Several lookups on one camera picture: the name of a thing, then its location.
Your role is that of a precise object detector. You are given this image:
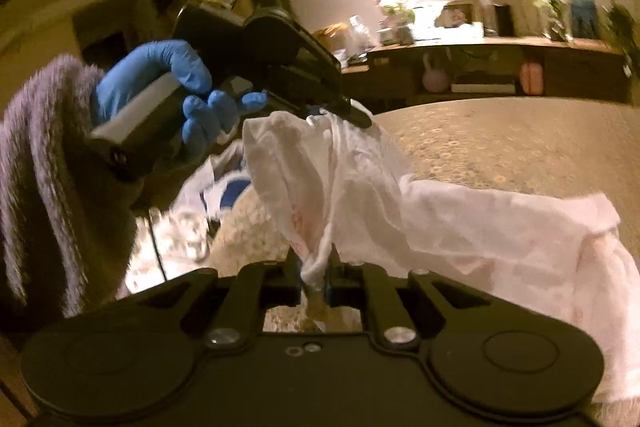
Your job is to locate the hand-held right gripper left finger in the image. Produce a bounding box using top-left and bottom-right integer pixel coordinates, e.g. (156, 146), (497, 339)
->
(135, 252), (306, 352)

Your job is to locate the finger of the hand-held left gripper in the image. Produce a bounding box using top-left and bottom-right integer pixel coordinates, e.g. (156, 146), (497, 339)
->
(265, 77), (373, 130)

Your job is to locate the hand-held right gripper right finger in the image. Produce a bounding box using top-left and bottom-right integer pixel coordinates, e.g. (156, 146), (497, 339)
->
(322, 254), (493, 353)

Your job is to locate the white pink-printed shirt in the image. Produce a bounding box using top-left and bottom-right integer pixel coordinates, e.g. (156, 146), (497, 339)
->
(242, 109), (636, 405)

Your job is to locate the person's left forearm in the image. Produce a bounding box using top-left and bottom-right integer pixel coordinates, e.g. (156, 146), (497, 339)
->
(0, 53), (146, 333)

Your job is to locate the person's left hand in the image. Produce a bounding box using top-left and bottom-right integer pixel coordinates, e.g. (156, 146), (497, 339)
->
(92, 39), (268, 162)

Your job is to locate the clear plastic bag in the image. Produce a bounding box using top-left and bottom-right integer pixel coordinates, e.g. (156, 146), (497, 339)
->
(350, 14), (373, 52)

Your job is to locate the pink kettlebell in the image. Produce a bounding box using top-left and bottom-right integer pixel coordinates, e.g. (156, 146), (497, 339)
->
(421, 54), (448, 92)

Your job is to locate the blue and white polo shirt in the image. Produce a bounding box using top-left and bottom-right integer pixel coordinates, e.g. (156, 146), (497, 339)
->
(172, 152), (253, 218)

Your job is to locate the flower arrangement in pot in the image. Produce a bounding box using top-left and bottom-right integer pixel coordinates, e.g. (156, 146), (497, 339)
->
(375, 0), (418, 45)

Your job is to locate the gold lace tablecloth table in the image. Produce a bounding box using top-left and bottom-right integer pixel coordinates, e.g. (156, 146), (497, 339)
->
(120, 99), (640, 427)

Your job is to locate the pink canister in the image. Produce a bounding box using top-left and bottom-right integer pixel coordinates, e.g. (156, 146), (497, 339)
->
(519, 62), (543, 95)

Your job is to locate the dark wooden sideboard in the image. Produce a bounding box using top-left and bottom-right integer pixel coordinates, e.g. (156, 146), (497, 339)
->
(340, 34), (633, 105)

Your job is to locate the grey cable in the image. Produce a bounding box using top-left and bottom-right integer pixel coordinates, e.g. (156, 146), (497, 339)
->
(147, 207), (168, 280)

